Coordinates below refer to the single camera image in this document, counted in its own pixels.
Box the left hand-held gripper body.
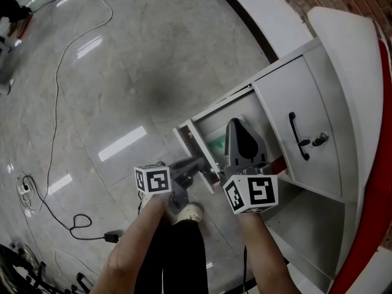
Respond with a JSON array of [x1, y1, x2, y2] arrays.
[[134, 163, 197, 209]]

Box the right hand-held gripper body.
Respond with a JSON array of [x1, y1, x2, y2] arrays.
[[219, 162, 279, 216]]

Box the person's right forearm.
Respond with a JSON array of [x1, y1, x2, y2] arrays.
[[240, 213, 304, 294]]

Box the person's left forearm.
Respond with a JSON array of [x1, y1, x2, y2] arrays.
[[91, 193, 174, 294]]

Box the white desk with red top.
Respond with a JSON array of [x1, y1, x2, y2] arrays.
[[327, 38, 392, 294]]

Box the green and white book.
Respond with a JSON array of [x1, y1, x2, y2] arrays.
[[206, 135, 228, 159]]

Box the person's black clothing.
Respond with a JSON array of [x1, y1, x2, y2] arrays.
[[142, 219, 209, 294]]

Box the black office chair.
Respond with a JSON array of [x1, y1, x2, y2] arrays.
[[0, 242, 94, 294]]

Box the thin black cable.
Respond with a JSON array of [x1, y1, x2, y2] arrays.
[[243, 246, 249, 294]]

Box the white cable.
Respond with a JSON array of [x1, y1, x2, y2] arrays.
[[42, 0, 114, 208], [53, 248, 102, 278]]

